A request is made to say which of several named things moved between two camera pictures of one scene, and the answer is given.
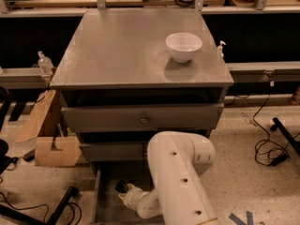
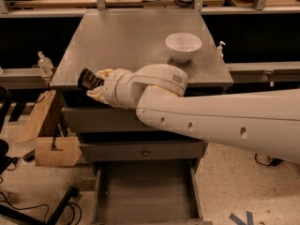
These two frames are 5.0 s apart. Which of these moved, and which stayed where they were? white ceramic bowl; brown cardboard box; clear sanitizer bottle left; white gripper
Moved: white gripper
Stayed: white ceramic bowl; brown cardboard box; clear sanitizer bottle left
